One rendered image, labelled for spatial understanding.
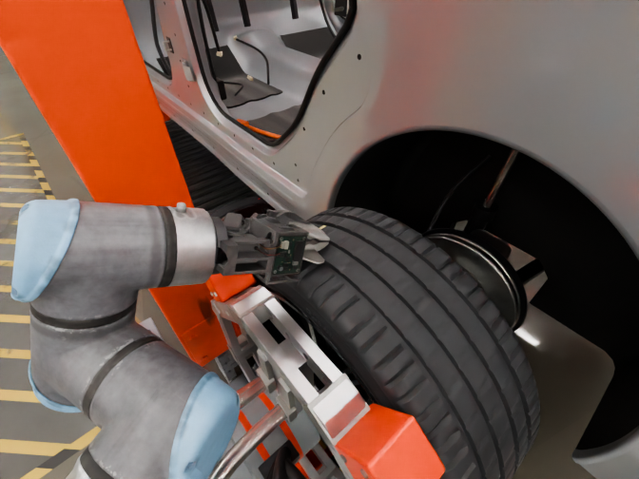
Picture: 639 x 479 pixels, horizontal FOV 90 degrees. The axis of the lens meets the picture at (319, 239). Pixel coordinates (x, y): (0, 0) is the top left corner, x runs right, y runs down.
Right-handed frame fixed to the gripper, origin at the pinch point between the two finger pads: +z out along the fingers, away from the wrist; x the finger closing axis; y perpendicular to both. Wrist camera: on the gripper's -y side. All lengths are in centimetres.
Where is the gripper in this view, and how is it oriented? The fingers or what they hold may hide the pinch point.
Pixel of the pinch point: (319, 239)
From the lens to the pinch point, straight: 53.4
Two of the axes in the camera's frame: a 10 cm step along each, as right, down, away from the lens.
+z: 7.5, 0.0, 6.6
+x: 2.1, -9.5, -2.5
